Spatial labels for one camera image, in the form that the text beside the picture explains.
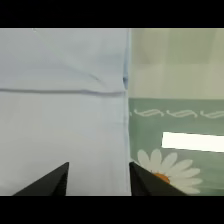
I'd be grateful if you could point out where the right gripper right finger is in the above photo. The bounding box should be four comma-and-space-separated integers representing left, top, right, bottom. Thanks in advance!
129, 161, 188, 197

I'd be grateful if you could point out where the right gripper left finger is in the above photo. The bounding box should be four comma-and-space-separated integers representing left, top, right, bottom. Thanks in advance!
13, 161, 70, 197

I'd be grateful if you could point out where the light blue shirt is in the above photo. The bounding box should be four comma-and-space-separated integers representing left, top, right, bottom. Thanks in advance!
0, 27, 132, 197

